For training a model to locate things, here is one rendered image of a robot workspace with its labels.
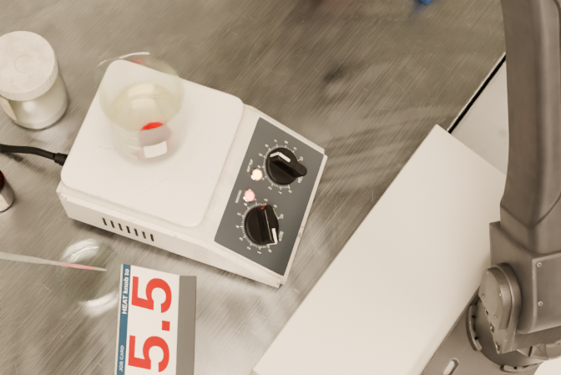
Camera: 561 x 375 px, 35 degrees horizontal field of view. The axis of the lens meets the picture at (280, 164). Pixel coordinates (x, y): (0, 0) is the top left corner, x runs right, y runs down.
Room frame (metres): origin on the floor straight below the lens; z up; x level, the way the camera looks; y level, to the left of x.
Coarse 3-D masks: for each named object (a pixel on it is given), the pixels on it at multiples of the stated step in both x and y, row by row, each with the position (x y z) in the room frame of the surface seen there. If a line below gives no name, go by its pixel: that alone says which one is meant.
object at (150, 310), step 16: (144, 272) 0.17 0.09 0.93; (144, 288) 0.16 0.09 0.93; (160, 288) 0.16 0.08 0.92; (144, 304) 0.14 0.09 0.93; (160, 304) 0.15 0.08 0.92; (128, 320) 0.13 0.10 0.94; (144, 320) 0.13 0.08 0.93; (160, 320) 0.14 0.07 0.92; (128, 336) 0.11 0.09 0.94; (144, 336) 0.12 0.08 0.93; (160, 336) 0.12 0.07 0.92; (128, 352) 0.10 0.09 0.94; (144, 352) 0.11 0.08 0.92; (160, 352) 0.11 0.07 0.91; (128, 368) 0.09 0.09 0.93; (144, 368) 0.09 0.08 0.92; (160, 368) 0.10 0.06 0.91
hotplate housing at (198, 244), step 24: (240, 144) 0.28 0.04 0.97; (312, 144) 0.31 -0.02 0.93; (72, 192) 0.21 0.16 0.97; (216, 192) 0.24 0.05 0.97; (312, 192) 0.27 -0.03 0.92; (72, 216) 0.21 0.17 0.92; (96, 216) 0.20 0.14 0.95; (120, 216) 0.20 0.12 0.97; (144, 216) 0.20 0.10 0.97; (216, 216) 0.22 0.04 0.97; (144, 240) 0.20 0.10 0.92; (168, 240) 0.19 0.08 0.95; (192, 240) 0.19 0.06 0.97; (216, 264) 0.19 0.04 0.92; (240, 264) 0.19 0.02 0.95; (288, 264) 0.20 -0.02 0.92
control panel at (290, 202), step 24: (264, 120) 0.31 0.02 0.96; (264, 144) 0.29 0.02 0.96; (288, 144) 0.30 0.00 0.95; (240, 168) 0.26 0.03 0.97; (264, 168) 0.27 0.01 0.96; (312, 168) 0.29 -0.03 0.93; (240, 192) 0.24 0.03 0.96; (264, 192) 0.25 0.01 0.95; (288, 192) 0.26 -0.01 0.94; (240, 216) 0.22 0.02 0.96; (288, 216) 0.24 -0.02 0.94; (216, 240) 0.20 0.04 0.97; (240, 240) 0.21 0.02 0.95; (288, 240) 0.22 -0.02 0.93; (264, 264) 0.19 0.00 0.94
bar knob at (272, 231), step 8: (256, 208) 0.23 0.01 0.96; (264, 208) 0.23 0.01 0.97; (272, 208) 0.23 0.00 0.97; (248, 216) 0.23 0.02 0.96; (256, 216) 0.23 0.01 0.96; (264, 216) 0.23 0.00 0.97; (272, 216) 0.23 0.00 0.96; (248, 224) 0.22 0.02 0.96; (256, 224) 0.22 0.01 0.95; (264, 224) 0.22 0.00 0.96; (272, 224) 0.22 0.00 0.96; (248, 232) 0.21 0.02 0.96; (256, 232) 0.21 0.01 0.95; (264, 232) 0.21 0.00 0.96; (272, 232) 0.21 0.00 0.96; (256, 240) 0.21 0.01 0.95; (264, 240) 0.21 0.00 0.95; (272, 240) 0.21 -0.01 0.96
